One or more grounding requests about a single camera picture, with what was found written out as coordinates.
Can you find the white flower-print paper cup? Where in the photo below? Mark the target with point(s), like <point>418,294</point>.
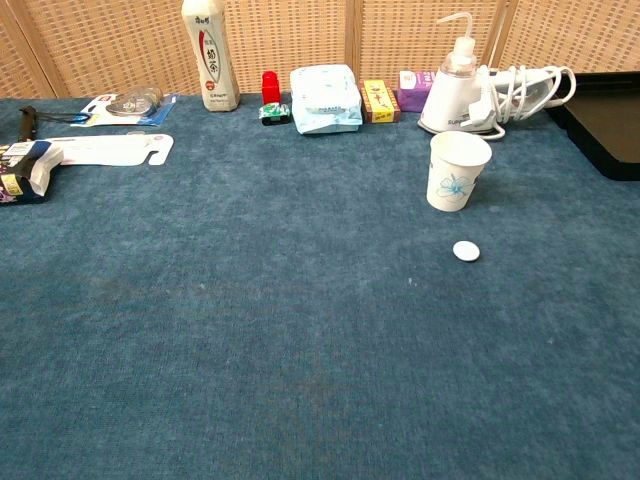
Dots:
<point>457,170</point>

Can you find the small white round cap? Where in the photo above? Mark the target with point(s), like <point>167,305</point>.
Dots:
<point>466,251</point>

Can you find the blue tablecloth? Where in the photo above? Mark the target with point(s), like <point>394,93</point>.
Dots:
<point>280,310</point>

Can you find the small green toy car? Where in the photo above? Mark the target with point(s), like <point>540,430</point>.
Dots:
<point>274,113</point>

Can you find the light blue tissue pack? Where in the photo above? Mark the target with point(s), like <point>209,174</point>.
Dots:
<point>325,95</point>

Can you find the yellow and red box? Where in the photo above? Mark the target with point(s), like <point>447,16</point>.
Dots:
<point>380,102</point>

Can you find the purple box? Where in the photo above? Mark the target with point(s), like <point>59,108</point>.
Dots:
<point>412,92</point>

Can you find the milk tea plastic bottle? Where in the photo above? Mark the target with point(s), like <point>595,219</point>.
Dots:
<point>212,60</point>

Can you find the white card package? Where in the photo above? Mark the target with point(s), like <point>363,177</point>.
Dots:
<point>110,150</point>

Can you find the blue-card blister pack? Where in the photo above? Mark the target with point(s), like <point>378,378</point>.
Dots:
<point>130,105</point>

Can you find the wicker folding screen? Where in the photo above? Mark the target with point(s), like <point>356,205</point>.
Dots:
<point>115,45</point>

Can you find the dark navy snack bag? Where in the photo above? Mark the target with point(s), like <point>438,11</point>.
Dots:
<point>20,172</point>

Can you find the black tray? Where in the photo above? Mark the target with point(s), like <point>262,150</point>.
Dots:
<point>607,120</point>

